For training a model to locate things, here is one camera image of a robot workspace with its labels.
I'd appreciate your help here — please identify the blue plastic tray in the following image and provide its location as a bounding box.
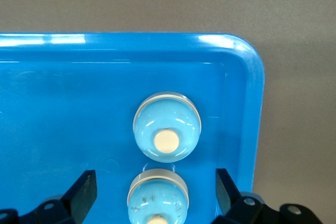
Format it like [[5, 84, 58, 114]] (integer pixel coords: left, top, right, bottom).
[[0, 32, 266, 224]]

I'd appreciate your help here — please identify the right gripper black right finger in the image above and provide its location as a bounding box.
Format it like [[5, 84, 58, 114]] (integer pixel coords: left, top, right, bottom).
[[209, 168, 323, 224]]

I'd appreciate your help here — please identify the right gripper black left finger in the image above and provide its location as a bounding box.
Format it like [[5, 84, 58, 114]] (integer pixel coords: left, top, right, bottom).
[[0, 169, 98, 224]]

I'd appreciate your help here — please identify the light blue dome bell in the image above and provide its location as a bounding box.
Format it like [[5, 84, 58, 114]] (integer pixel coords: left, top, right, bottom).
[[133, 91, 203, 163], [127, 168, 190, 224]]

